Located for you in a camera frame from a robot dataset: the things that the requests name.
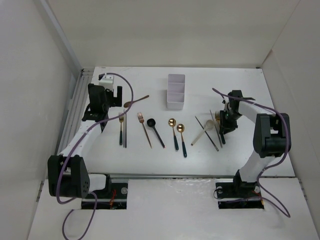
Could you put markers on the left black chopstick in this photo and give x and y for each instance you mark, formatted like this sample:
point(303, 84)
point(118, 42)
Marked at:
point(126, 132)

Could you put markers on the left gold green-handled spoon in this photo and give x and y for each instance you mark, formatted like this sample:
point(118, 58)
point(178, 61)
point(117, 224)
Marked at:
point(172, 124)

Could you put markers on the aluminium rail left side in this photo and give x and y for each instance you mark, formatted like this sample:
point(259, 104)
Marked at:
point(74, 109)

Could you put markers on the brown wooden spoon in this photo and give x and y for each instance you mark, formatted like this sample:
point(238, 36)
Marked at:
point(129, 103)

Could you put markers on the gold green-handled fork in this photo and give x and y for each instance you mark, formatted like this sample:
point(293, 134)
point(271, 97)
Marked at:
point(121, 120)
point(217, 118)

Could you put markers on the white ceramic spoon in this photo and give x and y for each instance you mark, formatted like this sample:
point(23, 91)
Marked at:
point(208, 126)

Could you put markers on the rose gold fork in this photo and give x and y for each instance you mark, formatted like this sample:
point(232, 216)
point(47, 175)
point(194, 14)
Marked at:
point(141, 121)

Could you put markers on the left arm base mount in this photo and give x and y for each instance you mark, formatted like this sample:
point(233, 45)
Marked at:
point(112, 197)

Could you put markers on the black chopstick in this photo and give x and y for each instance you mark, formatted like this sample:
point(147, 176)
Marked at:
point(126, 132)
point(206, 133)

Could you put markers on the gold green-handled spoon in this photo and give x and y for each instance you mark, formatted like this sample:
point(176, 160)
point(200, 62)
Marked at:
point(172, 124)
point(180, 128)

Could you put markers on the right gold green-handled spoon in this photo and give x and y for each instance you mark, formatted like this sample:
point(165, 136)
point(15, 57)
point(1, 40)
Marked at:
point(180, 128)

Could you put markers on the right silver chopstick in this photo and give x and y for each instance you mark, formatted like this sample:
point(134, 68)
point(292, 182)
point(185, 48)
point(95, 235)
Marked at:
point(216, 129)

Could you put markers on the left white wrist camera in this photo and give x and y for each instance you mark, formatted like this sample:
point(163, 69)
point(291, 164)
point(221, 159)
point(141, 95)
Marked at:
point(106, 81)

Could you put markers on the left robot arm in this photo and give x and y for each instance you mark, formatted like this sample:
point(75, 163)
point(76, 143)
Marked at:
point(68, 176)

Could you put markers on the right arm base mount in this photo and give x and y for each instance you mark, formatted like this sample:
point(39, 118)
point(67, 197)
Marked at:
point(230, 196)

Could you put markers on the black spoon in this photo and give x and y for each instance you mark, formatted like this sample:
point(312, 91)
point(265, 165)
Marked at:
point(152, 124)

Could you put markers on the white three-compartment container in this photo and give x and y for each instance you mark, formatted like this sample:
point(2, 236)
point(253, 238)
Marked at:
point(175, 97)

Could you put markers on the aluminium rail front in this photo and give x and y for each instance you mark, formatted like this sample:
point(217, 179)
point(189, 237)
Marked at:
point(223, 178)

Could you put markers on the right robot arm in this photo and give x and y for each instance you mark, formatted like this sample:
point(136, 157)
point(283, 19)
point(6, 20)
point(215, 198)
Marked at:
point(271, 137)

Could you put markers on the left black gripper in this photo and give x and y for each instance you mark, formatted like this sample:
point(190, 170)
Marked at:
point(115, 101)

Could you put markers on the right black chopstick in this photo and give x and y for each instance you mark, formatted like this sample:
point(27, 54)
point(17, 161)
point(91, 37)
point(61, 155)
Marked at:
point(206, 133)

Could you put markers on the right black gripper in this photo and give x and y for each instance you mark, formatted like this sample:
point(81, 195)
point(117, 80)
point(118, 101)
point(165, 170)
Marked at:
point(226, 127)

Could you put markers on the aluminium rail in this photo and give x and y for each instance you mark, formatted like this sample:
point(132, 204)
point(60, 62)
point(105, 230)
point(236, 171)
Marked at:
point(223, 178)
point(74, 109)

